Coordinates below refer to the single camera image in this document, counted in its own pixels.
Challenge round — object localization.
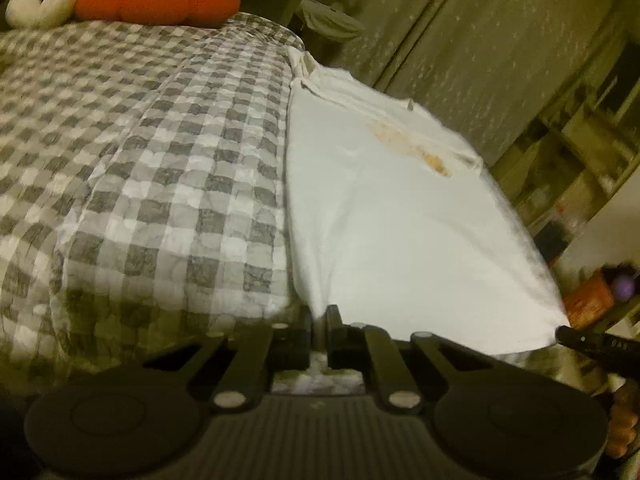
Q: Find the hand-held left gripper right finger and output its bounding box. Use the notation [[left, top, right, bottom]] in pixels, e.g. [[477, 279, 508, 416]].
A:
[[325, 305, 501, 409]]

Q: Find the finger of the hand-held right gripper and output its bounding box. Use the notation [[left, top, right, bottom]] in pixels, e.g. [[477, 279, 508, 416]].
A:
[[556, 326, 601, 357]]

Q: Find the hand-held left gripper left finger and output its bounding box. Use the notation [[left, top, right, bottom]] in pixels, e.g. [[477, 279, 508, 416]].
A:
[[142, 305, 313, 409]]

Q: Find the white t-shirt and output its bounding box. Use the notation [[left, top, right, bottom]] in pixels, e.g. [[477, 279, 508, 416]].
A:
[[282, 46, 571, 361]]

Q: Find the person's right hand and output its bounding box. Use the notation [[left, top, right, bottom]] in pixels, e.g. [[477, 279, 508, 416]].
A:
[[606, 387, 640, 459]]

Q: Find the orange plastic bag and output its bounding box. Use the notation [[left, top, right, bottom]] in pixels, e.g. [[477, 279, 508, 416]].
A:
[[562, 275, 616, 328]]

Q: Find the purple round object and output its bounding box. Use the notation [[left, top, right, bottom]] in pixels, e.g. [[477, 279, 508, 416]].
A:
[[611, 277, 638, 303]]

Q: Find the black bin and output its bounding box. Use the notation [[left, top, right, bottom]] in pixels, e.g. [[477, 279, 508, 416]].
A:
[[535, 217, 573, 263]]

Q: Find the wooden shelf unit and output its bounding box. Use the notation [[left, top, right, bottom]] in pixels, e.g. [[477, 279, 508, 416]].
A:
[[500, 75, 640, 261]]

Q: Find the grey checked blanket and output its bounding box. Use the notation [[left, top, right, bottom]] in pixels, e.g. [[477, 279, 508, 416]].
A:
[[0, 12, 618, 401]]

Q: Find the star-patterned curtain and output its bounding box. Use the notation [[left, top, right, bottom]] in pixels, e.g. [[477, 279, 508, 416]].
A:
[[385, 0, 631, 166], [345, 0, 468, 91]]

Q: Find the grey cloth on chair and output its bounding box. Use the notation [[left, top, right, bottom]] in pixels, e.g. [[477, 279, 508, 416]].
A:
[[300, 0, 366, 43]]

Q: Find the red puffy cushion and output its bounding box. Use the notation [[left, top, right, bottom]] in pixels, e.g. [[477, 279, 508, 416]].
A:
[[75, 0, 241, 28]]

